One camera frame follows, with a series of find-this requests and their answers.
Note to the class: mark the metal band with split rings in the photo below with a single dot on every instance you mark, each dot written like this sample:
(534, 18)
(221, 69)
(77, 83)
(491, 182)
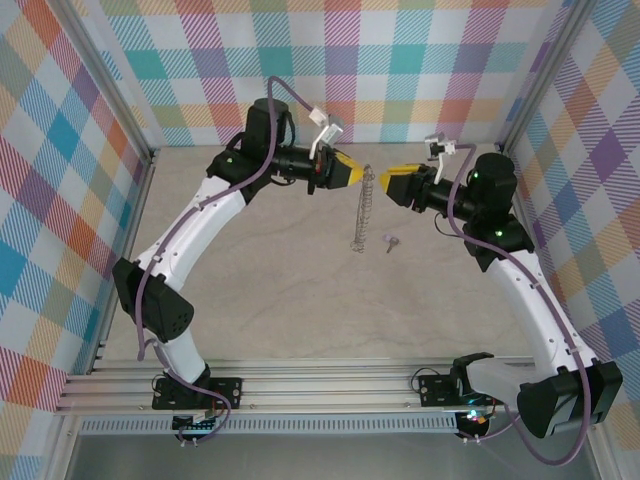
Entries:
(364, 210)

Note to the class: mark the key with purple head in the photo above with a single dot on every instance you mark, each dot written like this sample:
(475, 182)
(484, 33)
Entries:
(387, 238)

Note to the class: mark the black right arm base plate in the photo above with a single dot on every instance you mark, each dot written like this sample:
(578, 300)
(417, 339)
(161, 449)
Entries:
(435, 387)

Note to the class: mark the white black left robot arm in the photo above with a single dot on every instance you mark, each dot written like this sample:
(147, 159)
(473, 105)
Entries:
(210, 225)

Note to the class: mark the aluminium side rail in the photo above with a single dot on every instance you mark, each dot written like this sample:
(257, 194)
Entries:
(542, 280)
(135, 220)

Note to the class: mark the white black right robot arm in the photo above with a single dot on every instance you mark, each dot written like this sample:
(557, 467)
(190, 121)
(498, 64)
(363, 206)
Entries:
(520, 300)

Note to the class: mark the aluminium corner post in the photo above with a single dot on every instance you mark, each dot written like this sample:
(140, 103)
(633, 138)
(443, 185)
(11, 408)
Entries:
(115, 85)
(545, 75)

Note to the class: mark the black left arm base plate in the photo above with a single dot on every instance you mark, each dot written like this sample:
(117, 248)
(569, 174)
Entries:
(230, 387)

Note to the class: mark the aluminium crosswise frame rails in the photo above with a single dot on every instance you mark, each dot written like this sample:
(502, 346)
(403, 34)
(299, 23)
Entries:
(325, 390)

